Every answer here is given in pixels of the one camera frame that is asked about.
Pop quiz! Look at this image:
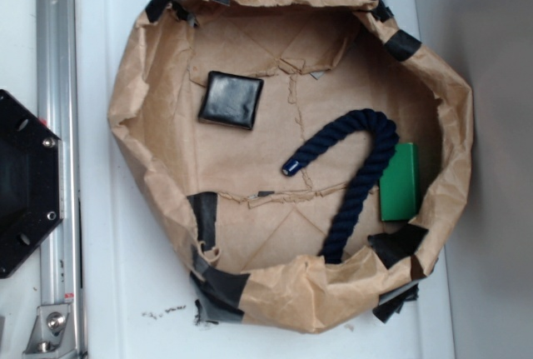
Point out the black square box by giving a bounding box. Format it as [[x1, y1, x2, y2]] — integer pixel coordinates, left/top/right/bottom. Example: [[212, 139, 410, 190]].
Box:
[[198, 71, 264, 130]]

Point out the brown paper bag bin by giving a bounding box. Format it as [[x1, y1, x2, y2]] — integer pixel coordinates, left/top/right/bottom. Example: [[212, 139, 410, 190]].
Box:
[[107, 0, 474, 332]]

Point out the green rectangular block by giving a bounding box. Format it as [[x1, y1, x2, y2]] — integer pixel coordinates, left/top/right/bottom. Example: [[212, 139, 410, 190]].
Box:
[[379, 142, 421, 222]]

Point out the dark blue rope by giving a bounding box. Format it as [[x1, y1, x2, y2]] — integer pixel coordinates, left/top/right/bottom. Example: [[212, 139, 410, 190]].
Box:
[[280, 108, 400, 265]]

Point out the aluminium extrusion rail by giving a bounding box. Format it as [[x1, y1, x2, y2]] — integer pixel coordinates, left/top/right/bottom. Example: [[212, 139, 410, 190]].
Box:
[[37, 0, 88, 358]]

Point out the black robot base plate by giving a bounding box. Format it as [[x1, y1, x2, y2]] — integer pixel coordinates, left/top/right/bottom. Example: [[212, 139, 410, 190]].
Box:
[[1, 90, 62, 279]]

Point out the metal corner bracket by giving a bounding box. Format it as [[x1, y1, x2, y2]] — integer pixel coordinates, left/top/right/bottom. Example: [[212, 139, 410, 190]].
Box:
[[22, 303, 77, 358]]

